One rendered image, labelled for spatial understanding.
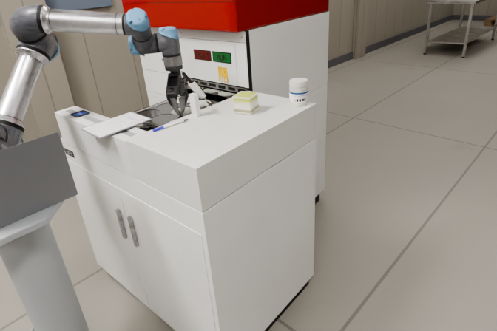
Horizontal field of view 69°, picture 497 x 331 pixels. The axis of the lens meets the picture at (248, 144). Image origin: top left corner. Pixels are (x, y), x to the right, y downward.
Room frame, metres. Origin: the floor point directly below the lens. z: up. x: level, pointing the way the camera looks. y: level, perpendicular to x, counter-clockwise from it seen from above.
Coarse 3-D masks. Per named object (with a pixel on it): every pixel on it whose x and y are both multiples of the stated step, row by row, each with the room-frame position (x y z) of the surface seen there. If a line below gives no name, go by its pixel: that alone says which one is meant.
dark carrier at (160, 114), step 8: (160, 104) 1.66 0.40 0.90; (168, 104) 1.65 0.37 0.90; (136, 112) 1.57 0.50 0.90; (144, 112) 1.56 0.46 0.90; (152, 112) 1.55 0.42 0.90; (160, 112) 1.54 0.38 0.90; (168, 112) 1.53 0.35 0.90; (152, 120) 1.45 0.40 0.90; (160, 120) 1.44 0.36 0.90; (168, 120) 1.43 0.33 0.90
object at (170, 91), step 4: (168, 76) 1.47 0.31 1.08; (172, 76) 1.47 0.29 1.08; (176, 76) 1.46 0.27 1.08; (168, 80) 1.45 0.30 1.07; (172, 80) 1.45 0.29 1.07; (176, 80) 1.45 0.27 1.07; (168, 84) 1.43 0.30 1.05; (172, 84) 1.43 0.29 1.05; (176, 84) 1.43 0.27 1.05; (168, 88) 1.41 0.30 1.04; (172, 88) 1.40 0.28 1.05; (176, 88) 1.41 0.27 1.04; (168, 92) 1.39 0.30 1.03; (172, 92) 1.39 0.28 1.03; (176, 92) 1.39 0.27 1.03; (168, 96) 1.39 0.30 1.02; (172, 96) 1.39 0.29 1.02; (176, 96) 1.39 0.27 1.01
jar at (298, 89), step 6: (294, 78) 1.36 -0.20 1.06; (300, 78) 1.35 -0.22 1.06; (294, 84) 1.31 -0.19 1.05; (300, 84) 1.30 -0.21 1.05; (306, 84) 1.31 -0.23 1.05; (294, 90) 1.31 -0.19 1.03; (300, 90) 1.30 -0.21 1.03; (306, 90) 1.31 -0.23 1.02; (294, 96) 1.31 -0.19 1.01; (300, 96) 1.30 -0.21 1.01; (306, 96) 1.31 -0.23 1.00; (294, 102) 1.31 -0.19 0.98; (300, 102) 1.30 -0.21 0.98; (306, 102) 1.32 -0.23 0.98
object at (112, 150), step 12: (72, 108) 1.51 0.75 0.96; (60, 120) 1.45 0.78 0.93; (72, 120) 1.36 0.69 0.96; (84, 120) 1.34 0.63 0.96; (96, 120) 1.34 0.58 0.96; (72, 132) 1.39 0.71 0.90; (84, 132) 1.31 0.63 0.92; (120, 132) 1.20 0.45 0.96; (132, 132) 1.19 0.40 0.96; (72, 144) 1.41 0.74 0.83; (84, 144) 1.33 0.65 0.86; (96, 144) 1.26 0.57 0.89; (108, 144) 1.19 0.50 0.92; (120, 144) 1.13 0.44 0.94; (96, 156) 1.28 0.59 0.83; (108, 156) 1.21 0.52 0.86; (120, 156) 1.15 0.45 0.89; (120, 168) 1.16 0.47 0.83
